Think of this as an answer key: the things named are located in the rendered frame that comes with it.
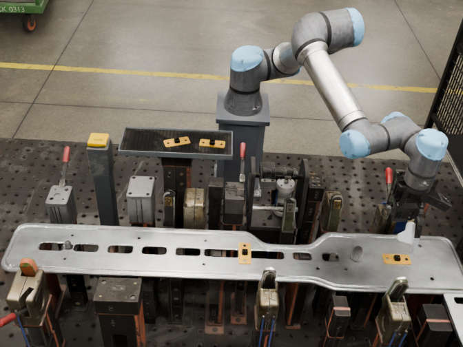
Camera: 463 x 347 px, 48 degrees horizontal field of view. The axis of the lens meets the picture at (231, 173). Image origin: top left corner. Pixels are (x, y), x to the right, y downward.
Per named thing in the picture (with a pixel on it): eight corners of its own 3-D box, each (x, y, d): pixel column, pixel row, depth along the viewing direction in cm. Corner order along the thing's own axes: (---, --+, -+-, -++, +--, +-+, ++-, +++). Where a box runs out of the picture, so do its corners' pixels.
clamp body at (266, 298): (243, 378, 158) (252, 310, 136) (242, 342, 167) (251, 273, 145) (273, 379, 158) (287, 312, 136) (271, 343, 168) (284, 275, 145)
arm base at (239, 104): (224, 94, 207) (225, 72, 201) (262, 96, 208) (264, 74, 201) (222, 115, 196) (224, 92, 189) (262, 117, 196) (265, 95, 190)
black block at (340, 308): (313, 376, 160) (331, 321, 141) (310, 345, 168) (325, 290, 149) (340, 377, 160) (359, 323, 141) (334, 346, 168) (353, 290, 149)
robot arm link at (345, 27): (251, 54, 199) (322, 5, 147) (285, 49, 204) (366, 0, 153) (258, 85, 199) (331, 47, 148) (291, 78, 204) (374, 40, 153)
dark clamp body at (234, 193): (214, 281, 186) (218, 203, 161) (215, 253, 196) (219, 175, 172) (244, 281, 186) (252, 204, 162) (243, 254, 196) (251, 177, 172)
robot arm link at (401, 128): (371, 114, 138) (397, 137, 130) (405, 107, 141) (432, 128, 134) (365, 138, 143) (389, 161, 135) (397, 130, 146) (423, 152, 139)
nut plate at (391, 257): (384, 264, 157) (385, 261, 156) (381, 254, 159) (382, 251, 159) (411, 264, 157) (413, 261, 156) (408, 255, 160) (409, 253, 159)
